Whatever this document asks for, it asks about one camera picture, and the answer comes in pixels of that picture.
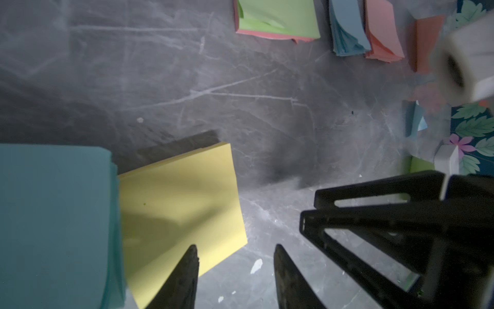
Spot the torn blue sheet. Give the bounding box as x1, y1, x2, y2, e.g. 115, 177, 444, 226
405, 100, 428, 139

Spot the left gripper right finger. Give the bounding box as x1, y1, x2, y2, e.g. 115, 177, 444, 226
274, 244, 325, 309

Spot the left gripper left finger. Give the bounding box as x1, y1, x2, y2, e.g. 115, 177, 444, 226
146, 245, 199, 309

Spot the torn pink sheet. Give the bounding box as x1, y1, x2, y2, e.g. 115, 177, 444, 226
416, 15, 446, 75

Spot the pale white memo pad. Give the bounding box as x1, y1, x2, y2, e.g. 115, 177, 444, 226
329, 0, 371, 57

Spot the green memo pad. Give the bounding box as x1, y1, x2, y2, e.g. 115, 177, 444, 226
233, 0, 320, 42

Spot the blue memo pad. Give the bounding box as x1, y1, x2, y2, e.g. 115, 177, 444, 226
1, 144, 126, 308

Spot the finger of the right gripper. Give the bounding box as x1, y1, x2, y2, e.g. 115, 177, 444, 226
300, 200, 493, 308
314, 171, 493, 209

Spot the pink memo pad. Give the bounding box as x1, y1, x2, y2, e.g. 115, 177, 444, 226
365, 0, 405, 63

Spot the yellow memo pad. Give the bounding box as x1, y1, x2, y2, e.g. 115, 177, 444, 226
119, 142, 248, 308

